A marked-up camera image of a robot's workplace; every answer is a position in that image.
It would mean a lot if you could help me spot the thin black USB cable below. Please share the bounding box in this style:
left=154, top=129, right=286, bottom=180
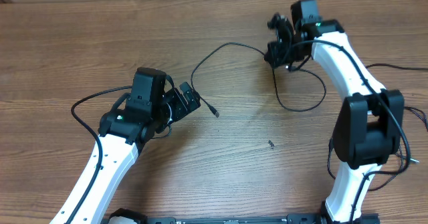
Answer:
left=190, top=41, right=327, bottom=119

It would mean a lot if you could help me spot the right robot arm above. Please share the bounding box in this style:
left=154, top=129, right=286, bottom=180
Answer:
left=264, top=0, right=411, bottom=223

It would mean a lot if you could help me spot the small black debris piece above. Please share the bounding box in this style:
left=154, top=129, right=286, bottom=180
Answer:
left=268, top=140, right=275, bottom=149

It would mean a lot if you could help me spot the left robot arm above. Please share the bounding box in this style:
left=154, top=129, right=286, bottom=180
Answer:
left=52, top=68, right=201, bottom=224

